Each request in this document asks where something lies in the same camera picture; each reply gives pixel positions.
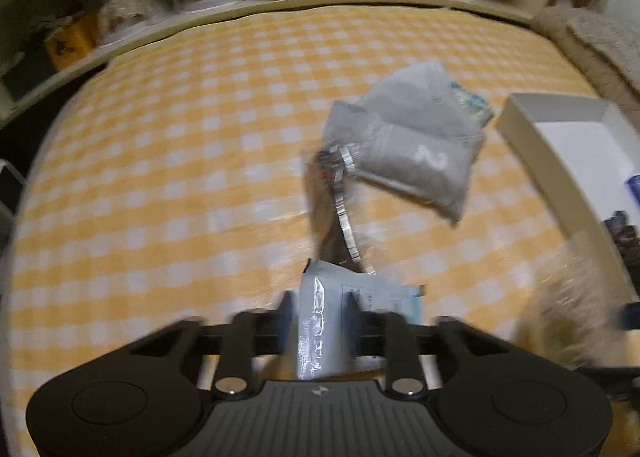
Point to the blue-green floral soft item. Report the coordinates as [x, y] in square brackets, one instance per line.
[472, 102]

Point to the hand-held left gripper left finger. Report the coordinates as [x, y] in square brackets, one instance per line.
[287, 322]

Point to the wooden headboard shelf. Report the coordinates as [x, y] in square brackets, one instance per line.
[260, 2]

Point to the beige fluffy blanket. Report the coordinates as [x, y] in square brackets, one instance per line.
[595, 47]

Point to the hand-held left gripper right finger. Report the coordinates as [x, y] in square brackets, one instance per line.
[354, 322]

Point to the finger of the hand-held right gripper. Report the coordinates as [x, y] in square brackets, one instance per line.
[629, 318]

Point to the small black tangled item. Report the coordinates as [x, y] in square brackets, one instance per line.
[622, 234]

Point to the grey pouch with white numeral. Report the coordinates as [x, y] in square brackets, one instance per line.
[415, 162]

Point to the shallow white box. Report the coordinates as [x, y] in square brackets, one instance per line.
[560, 162]

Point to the small clear plastic packet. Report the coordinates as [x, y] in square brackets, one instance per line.
[320, 317]

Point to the translucent white packet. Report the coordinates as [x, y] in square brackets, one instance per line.
[415, 92]

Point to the yellow checked bed sheet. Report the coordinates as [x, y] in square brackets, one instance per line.
[150, 187]

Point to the purple floral packet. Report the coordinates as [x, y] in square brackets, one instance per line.
[634, 187]

